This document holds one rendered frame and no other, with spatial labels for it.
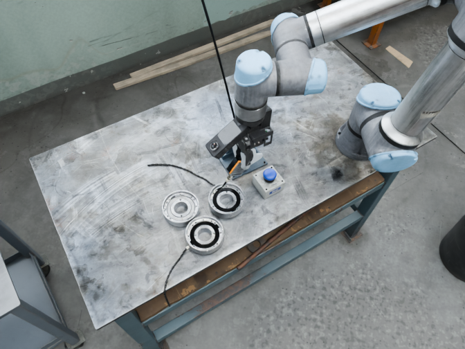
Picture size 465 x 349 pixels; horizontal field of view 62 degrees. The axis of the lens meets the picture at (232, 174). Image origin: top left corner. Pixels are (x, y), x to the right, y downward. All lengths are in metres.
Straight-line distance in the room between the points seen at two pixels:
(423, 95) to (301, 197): 0.44
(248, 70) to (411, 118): 0.44
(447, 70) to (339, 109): 0.56
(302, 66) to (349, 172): 0.52
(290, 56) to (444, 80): 0.33
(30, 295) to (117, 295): 0.80
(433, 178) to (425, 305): 0.73
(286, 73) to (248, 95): 0.09
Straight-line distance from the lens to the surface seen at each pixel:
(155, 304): 1.32
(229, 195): 1.14
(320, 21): 0.93
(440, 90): 0.98
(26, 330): 1.80
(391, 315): 2.00
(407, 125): 1.05
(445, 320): 2.10
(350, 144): 1.27
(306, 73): 0.84
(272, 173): 1.13
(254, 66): 0.80
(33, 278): 1.86
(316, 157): 1.28
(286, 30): 0.93
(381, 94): 1.19
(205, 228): 1.09
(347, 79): 1.55
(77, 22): 2.50
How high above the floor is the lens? 1.81
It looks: 57 degrees down
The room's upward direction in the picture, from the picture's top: 2 degrees clockwise
